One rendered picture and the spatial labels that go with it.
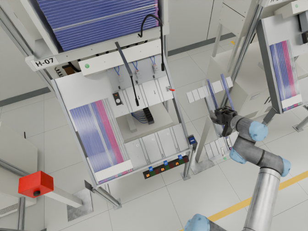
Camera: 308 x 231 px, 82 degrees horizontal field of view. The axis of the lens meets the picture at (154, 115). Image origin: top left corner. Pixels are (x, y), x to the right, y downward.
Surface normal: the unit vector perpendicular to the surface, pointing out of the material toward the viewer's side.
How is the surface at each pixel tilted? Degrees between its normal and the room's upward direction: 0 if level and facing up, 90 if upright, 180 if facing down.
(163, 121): 0
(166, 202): 0
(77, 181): 0
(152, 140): 45
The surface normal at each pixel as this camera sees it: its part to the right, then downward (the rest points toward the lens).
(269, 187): -0.13, -0.63
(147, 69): 0.20, 0.11
